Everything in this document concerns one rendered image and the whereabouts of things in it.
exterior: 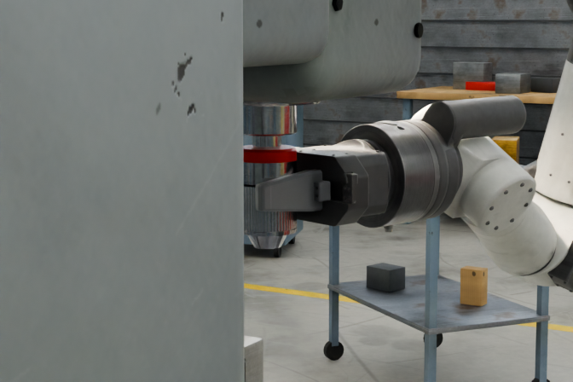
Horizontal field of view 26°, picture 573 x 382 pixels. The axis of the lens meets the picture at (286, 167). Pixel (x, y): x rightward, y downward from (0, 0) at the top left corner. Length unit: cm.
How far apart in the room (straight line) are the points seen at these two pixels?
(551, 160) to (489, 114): 27
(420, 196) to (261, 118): 17
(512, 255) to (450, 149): 23
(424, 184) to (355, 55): 19
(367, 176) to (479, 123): 15
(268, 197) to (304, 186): 4
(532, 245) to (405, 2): 39
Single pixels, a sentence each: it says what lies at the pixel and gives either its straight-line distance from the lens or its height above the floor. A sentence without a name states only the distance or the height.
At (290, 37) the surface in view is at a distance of 77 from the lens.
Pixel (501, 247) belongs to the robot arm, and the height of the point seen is 114.
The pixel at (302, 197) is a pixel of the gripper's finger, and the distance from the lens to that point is 96.
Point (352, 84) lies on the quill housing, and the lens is 89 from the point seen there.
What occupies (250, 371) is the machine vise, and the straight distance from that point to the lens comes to 124.
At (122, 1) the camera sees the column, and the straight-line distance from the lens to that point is 46.
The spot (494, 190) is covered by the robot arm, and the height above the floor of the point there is 122.
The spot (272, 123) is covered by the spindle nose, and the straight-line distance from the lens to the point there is 95.
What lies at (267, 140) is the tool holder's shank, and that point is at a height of 128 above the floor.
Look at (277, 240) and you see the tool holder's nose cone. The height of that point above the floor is 120.
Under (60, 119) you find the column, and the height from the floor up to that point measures 134.
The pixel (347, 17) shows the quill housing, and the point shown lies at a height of 137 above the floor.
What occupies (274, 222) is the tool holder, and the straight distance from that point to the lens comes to 96.
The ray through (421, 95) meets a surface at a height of 86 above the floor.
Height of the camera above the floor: 137
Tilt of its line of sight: 7 degrees down
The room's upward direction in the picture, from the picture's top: straight up
